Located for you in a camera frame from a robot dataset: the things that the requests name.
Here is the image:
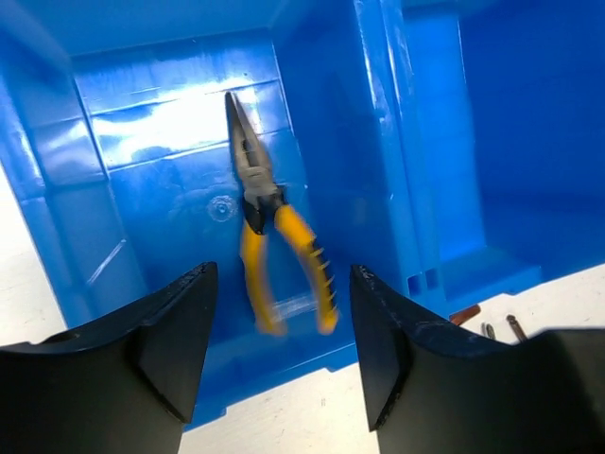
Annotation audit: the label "middle large hex key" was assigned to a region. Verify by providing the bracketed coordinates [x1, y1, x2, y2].
[506, 314, 527, 342]

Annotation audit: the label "blue three-compartment plastic bin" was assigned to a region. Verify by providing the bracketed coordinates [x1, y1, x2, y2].
[1, 1, 604, 426]

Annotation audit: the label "left dark hex key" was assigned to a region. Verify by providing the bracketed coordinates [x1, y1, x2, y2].
[449, 305, 481, 326]

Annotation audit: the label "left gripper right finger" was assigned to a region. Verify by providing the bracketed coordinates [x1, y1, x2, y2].
[350, 266, 604, 453]

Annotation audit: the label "yellow-handled needle-nose pliers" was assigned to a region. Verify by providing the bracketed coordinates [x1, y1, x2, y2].
[225, 92, 338, 335]

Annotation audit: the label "green orange-tipped screwdriver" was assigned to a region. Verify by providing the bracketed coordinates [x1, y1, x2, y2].
[480, 323, 496, 341]

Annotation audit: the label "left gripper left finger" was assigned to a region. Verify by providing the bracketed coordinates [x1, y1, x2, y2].
[1, 262, 218, 453]

